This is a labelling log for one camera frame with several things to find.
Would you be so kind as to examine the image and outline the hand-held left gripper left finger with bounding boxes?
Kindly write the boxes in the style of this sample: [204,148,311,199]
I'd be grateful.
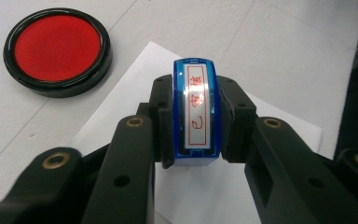
[80,74,175,224]

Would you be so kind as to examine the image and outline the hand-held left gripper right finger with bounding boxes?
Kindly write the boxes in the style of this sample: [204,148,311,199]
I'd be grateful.
[216,75,358,224]

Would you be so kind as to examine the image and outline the blue stamp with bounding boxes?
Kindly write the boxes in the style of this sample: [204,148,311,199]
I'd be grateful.
[172,56,222,167]

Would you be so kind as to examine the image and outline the white paper sheet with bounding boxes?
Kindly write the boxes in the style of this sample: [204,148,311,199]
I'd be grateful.
[69,40,324,224]

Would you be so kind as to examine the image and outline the white table cover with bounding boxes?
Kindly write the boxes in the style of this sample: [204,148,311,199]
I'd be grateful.
[0,0,358,224]

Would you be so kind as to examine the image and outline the round red ink pad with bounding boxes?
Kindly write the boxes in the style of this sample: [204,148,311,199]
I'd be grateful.
[2,7,113,99]

